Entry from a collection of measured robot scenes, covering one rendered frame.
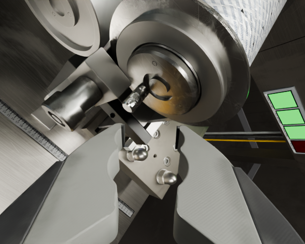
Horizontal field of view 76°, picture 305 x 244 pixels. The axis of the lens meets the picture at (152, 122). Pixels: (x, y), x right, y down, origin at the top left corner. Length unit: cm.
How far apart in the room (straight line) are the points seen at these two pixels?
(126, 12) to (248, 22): 10
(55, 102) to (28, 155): 30
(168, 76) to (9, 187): 41
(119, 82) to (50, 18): 13
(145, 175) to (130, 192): 15
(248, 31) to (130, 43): 10
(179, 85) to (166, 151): 32
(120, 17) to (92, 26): 5
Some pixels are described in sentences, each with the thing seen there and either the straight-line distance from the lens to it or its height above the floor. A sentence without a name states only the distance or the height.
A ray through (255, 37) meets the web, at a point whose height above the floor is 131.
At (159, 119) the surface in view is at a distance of 28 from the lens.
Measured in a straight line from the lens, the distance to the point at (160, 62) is 16.
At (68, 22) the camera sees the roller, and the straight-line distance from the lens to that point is 26.
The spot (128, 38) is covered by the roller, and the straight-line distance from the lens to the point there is 19.
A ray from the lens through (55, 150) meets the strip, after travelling 50.
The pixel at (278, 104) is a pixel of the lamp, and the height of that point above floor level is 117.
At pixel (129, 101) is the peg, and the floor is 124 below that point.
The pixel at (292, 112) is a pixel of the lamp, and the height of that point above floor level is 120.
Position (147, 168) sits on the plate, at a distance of 44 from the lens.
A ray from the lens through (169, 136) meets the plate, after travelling 48.
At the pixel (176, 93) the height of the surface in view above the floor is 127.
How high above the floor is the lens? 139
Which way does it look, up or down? 54 degrees down
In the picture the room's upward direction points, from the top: 84 degrees clockwise
